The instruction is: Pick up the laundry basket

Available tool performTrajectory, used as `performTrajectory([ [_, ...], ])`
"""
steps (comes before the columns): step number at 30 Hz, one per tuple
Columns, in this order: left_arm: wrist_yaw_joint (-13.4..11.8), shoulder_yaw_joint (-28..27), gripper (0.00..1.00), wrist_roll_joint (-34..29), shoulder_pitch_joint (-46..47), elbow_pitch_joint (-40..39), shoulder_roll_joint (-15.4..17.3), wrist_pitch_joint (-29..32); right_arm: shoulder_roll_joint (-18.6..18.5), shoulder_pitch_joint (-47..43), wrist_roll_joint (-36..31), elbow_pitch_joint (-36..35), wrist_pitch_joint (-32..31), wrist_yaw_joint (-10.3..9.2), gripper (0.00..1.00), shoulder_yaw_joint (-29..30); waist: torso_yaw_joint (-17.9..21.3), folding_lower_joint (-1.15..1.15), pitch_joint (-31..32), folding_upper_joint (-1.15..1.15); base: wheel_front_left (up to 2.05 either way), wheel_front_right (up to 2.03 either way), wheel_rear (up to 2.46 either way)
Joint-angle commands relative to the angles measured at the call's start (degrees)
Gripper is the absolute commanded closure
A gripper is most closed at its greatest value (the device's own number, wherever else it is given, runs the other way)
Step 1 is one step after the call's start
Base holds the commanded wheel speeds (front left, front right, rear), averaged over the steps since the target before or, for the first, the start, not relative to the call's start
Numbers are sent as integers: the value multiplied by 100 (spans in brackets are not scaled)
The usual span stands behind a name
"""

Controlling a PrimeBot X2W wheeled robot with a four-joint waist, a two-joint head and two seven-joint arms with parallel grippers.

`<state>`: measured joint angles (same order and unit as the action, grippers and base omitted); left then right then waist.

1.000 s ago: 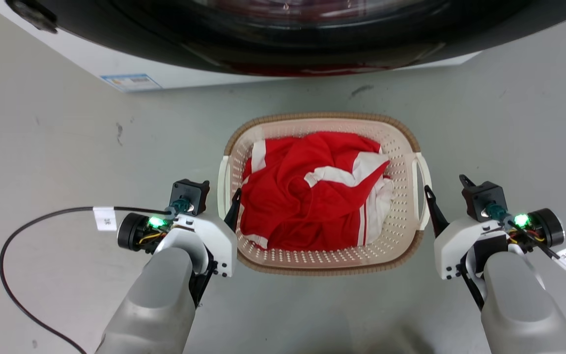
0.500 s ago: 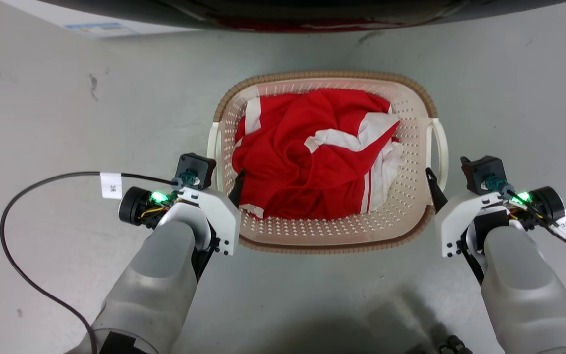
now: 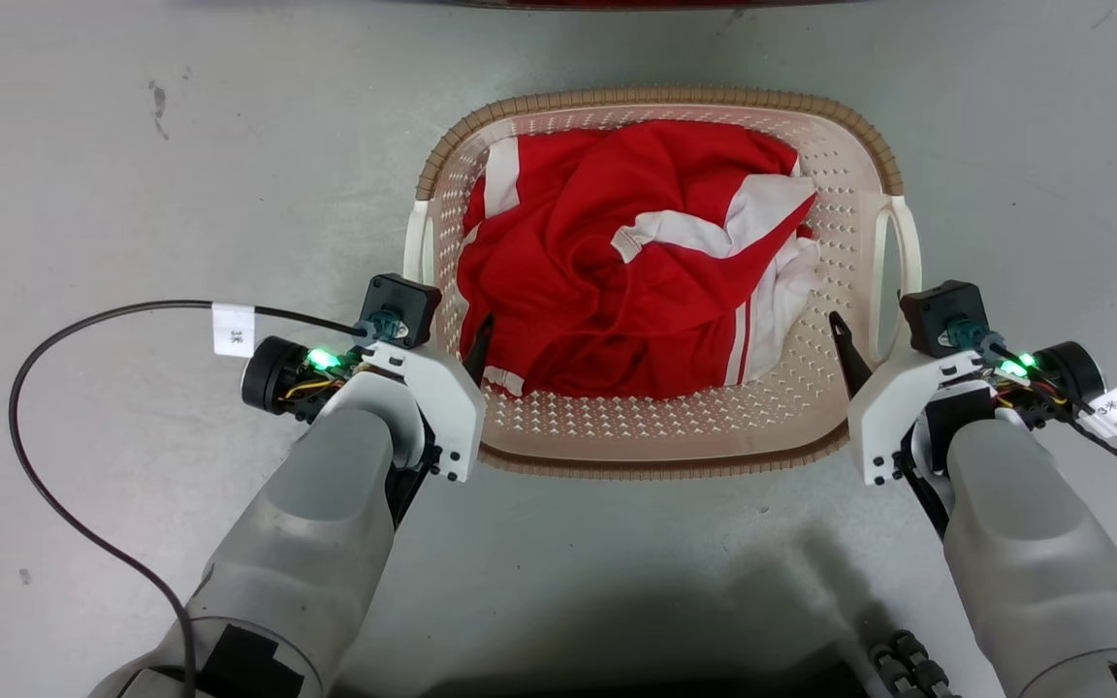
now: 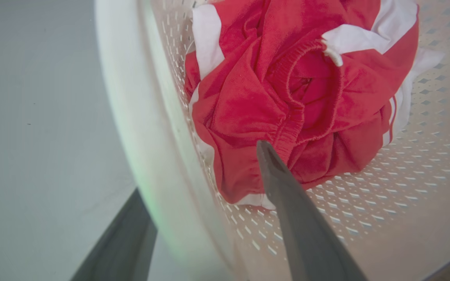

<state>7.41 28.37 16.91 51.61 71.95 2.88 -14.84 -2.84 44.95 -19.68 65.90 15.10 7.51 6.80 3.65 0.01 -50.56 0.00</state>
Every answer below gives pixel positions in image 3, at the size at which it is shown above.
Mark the black left gripper motor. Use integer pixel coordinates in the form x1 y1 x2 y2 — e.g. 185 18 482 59
240 335 366 424

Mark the white left cable tag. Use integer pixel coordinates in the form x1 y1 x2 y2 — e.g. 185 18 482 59
211 302 258 359

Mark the beige plastic laundry basket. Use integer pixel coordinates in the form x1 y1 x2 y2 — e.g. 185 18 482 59
403 85 923 481

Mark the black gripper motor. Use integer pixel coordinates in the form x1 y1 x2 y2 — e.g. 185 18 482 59
990 340 1108 429
240 335 366 424

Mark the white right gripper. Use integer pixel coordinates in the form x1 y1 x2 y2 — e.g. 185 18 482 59
828 310 994 536

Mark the black right gripper motor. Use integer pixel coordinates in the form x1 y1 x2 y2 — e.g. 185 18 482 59
990 340 1108 429

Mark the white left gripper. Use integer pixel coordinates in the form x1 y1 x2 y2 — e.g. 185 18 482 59
359 313 497 529

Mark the white cable tag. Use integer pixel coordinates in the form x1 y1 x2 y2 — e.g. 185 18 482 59
1080 384 1117 439
211 302 258 359

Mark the white right cable tag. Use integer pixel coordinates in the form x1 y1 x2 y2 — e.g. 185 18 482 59
1080 384 1117 439

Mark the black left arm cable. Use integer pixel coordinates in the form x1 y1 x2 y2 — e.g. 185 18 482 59
8 300 371 698

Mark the red and white garment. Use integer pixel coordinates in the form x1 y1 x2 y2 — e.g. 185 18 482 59
457 121 823 400

